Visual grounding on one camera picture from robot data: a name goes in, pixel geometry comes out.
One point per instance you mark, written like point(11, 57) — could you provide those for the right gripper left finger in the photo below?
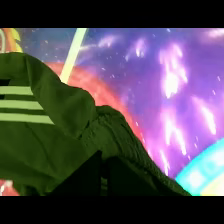
point(86, 178)

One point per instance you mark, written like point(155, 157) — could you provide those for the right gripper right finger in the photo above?
point(130, 181)

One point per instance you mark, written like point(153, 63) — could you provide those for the green striped jacket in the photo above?
point(43, 146)

